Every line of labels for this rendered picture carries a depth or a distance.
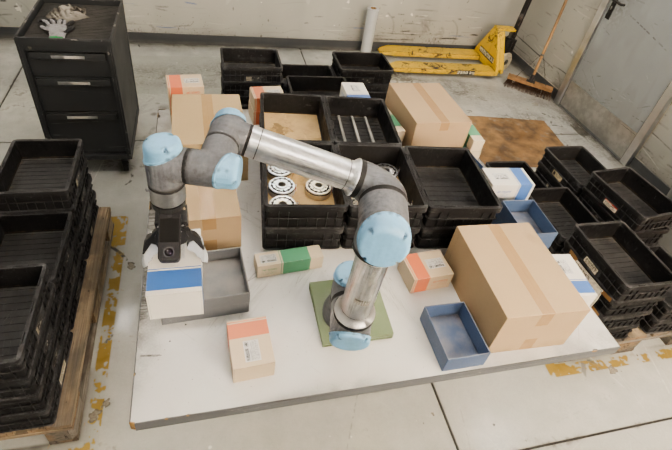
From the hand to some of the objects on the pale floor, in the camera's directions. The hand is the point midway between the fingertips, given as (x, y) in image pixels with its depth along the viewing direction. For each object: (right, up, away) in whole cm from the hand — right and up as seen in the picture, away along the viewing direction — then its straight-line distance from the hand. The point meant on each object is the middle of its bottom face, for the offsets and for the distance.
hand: (175, 266), depth 114 cm
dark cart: (-119, +50, +205) cm, 242 cm away
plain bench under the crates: (+34, -40, +133) cm, 143 cm away
